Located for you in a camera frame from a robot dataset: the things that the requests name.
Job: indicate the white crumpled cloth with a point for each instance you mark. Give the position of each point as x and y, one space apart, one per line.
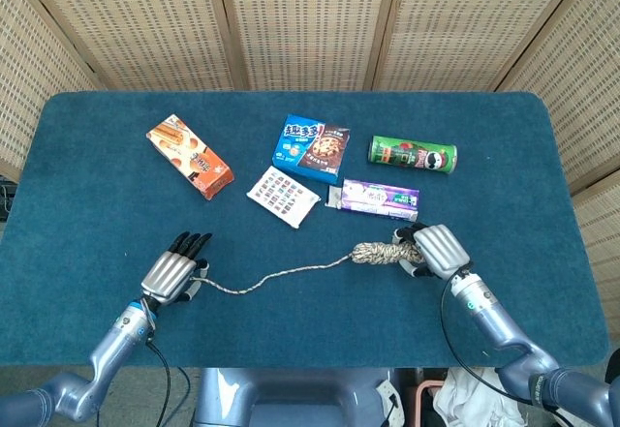
465 403

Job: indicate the orange biscuit box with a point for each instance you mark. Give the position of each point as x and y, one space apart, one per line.
189 156

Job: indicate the small grey sachet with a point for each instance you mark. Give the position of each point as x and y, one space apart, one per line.
334 197

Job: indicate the bamboo folding screen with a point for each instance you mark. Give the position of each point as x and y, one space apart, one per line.
310 20

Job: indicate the green Pringles can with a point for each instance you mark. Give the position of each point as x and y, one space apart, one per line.
412 155

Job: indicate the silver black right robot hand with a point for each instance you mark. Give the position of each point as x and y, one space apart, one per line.
441 248

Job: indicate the white packet with coloured squares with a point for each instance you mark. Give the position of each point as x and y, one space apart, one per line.
283 197

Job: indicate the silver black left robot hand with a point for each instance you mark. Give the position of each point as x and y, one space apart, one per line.
167 277

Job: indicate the purple toothpaste box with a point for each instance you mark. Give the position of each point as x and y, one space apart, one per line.
378 199

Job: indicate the white power strip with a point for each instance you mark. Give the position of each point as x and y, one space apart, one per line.
387 393

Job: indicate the black device beside table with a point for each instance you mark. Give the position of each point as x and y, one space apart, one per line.
6 197

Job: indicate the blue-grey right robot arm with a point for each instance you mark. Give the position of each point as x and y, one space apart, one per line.
494 325

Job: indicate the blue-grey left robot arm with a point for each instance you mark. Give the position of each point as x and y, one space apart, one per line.
111 349

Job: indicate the blue brown cookie box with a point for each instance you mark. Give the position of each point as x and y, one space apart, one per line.
300 148

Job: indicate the pink stool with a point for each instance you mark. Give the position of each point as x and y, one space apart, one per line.
420 398

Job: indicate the blue-grey robot torso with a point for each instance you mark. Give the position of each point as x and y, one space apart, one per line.
290 398

